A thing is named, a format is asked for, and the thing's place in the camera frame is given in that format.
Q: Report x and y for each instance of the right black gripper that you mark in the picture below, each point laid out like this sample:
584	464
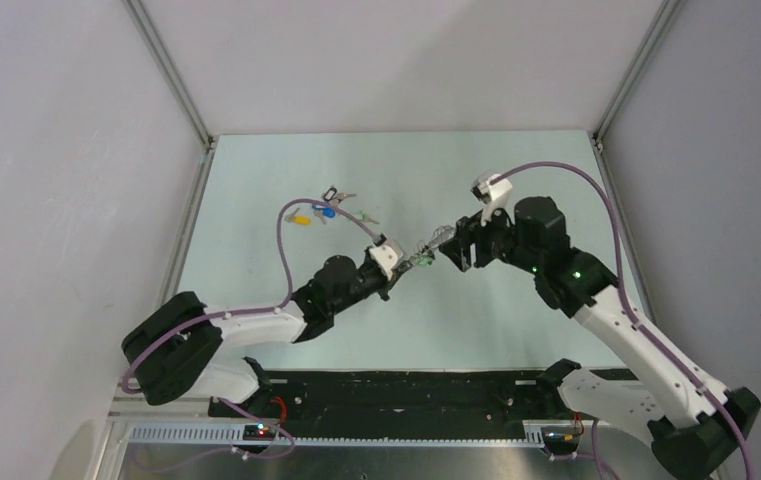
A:
471	230

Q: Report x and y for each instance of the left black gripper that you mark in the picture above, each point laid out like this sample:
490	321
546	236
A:
398	271

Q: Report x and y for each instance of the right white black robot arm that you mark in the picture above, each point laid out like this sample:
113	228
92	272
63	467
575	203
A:
691	421

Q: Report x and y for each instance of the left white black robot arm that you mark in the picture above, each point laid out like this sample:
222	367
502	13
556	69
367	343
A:
184	347

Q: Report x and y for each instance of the black tagged key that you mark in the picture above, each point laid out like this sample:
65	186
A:
334	195

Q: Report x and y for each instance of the yellow tagged key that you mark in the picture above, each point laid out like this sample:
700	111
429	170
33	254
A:
294	217

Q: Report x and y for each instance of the right controller board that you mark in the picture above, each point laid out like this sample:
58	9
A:
560	443

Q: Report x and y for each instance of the controller board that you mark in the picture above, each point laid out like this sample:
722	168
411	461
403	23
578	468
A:
258	432
560	443

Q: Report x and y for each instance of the left controller board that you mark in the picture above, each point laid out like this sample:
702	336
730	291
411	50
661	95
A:
258	432

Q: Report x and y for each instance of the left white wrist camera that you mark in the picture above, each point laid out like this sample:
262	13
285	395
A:
387	256

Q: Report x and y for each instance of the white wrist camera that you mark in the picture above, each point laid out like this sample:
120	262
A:
493	193
387	256

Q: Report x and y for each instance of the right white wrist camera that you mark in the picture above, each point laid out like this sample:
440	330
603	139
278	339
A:
493	193

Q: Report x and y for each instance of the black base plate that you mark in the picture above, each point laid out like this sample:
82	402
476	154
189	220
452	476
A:
407	405

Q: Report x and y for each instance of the right aluminium frame post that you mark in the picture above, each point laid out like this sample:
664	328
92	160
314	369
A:
652	40

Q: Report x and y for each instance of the aluminium frame post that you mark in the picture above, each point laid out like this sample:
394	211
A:
652	40
154	42

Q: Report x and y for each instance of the left aluminium frame post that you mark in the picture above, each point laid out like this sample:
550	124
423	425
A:
154	42

